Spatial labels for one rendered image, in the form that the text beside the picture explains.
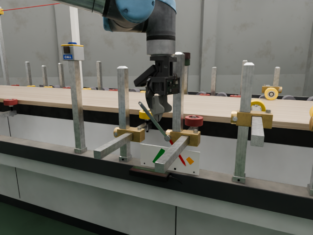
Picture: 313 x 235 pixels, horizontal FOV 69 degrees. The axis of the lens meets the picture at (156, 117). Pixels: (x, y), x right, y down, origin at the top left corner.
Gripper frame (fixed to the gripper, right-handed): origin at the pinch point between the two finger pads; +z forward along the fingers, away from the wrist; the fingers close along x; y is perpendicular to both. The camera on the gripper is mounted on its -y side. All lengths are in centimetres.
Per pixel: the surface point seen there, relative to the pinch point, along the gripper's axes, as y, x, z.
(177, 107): -3.3, 14.5, -1.2
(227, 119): 4.3, 41.3, 6.8
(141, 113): -29.1, 18.2, 5.6
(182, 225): -14, 34, 69
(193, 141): 3.7, 16.8, 11.7
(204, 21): -231, 357, -104
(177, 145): 5.8, 4.6, 9.8
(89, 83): -357, 165, 17
